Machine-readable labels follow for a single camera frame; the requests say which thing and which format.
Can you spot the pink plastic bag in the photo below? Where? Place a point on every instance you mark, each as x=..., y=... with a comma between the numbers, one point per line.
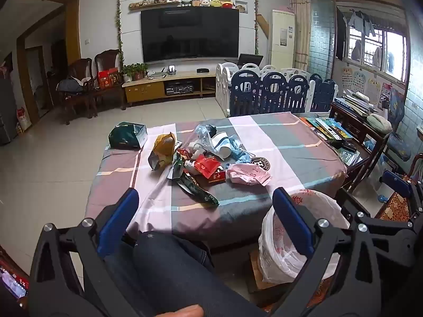
x=248, y=173

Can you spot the red cigarette box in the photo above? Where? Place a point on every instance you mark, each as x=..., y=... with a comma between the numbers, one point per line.
x=217, y=177

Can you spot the red snack packet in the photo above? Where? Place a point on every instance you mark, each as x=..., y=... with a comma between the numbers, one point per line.
x=206, y=165

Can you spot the yellow plush toy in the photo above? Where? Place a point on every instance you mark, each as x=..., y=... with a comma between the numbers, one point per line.
x=216, y=3

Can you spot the panda plush toy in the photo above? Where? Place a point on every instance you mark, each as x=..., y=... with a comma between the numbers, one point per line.
x=186, y=0

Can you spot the person's left hand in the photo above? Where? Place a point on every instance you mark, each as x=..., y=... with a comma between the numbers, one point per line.
x=181, y=312

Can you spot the row of wall charts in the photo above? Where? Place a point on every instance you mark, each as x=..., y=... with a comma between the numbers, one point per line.
x=360, y=81

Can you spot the chair with blue cushion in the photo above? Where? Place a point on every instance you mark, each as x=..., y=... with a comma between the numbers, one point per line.
x=398, y=112

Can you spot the potted green plant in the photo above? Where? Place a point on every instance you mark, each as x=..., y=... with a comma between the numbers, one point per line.
x=134, y=70

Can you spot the white standing air conditioner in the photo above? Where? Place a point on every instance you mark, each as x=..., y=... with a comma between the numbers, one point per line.
x=282, y=36

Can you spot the dark wooden chair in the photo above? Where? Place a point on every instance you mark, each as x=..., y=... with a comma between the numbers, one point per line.
x=350, y=122

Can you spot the wooden wall shelf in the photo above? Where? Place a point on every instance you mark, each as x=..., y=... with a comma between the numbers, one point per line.
x=155, y=5

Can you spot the white tissue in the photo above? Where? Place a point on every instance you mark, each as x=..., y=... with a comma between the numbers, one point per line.
x=195, y=153

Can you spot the stack of books and papers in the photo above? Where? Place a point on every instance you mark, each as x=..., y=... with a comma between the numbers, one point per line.
x=355, y=102

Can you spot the wooden television cabinet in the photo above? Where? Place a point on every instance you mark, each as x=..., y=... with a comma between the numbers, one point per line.
x=145, y=89

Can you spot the black audio equipment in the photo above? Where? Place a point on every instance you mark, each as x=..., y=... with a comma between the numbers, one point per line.
x=179, y=89

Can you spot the small blue toy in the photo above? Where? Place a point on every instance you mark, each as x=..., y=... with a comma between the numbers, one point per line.
x=383, y=199

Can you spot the barred window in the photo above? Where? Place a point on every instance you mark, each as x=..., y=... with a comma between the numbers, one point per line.
x=376, y=49

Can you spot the hanging clothes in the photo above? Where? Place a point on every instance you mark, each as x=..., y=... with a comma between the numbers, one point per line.
x=362, y=23

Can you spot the blue and white playpen fence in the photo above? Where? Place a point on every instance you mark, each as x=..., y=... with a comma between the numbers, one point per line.
x=274, y=90

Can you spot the clear plastic bag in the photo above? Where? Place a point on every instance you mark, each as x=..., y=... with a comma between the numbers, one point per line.
x=205, y=135

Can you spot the dark wooden armchair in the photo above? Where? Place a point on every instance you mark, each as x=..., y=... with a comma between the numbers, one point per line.
x=110, y=72
x=79, y=86

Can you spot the black remote control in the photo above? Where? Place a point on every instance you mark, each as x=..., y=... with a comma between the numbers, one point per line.
x=348, y=145

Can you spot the red plush toy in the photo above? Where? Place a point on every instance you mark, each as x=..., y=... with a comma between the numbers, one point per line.
x=227, y=5

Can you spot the green ivy garland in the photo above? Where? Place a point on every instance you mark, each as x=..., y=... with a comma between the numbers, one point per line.
x=256, y=16
x=119, y=23

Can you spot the dark bag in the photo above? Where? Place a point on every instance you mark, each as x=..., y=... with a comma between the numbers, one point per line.
x=69, y=86

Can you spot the beige curtain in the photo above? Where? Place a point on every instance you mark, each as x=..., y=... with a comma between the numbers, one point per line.
x=301, y=26

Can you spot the plaid tablecloth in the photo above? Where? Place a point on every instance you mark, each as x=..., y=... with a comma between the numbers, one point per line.
x=264, y=132

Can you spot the black laptop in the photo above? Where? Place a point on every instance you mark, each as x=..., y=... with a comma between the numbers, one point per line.
x=249, y=60

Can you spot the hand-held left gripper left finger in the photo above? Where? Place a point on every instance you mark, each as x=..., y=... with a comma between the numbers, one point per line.
x=117, y=219

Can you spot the colourful printed packet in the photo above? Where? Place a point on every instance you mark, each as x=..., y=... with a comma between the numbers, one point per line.
x=13, y=280

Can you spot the green snack wrapper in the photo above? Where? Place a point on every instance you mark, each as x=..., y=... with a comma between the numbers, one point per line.
x=196, y=188

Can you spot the yellow snack bag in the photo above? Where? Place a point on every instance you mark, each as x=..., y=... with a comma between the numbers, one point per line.
x=163, y=148

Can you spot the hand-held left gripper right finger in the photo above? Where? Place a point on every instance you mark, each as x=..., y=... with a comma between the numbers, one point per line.
x=292, y=221

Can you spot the crumpled blue cloth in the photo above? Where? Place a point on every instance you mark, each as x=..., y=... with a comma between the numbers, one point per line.
x=239, y=150

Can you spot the grey-green cushion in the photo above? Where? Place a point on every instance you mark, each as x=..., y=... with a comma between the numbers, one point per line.
x=379, y=123

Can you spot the green tissue package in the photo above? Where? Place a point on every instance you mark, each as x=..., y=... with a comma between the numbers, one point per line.
x=127, y=135

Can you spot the black television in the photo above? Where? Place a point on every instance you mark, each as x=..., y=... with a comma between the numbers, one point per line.
x=190, y=34

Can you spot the white trash bin with liner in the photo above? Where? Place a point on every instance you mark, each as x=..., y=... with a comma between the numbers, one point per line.
x=287, y=264

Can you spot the row of colourful books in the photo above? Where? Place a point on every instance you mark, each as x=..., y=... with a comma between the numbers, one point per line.
x=327, y=128

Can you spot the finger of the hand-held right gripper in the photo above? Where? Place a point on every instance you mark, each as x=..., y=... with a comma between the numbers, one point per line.
x=396, y=180
x=352, y=204

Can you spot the red gift box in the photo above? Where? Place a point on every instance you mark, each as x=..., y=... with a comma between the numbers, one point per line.
x=108, y=77

